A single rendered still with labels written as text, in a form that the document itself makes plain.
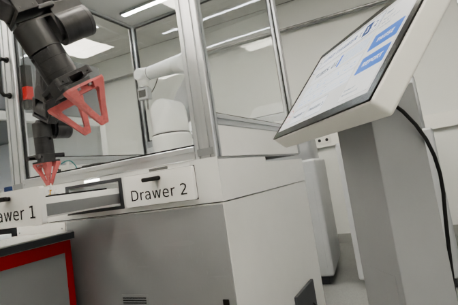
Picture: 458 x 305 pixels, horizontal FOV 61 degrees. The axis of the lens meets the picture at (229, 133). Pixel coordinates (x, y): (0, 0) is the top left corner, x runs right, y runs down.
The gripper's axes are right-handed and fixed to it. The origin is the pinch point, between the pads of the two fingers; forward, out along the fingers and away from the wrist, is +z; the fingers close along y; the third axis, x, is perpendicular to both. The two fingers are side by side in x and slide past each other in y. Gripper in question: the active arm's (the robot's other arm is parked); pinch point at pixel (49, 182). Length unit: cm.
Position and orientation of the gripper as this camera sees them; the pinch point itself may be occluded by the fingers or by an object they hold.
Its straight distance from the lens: 139.4
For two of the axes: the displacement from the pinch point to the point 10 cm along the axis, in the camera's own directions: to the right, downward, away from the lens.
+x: -8.9, 1.8, 4.1
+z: 1.6, 9.8, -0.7
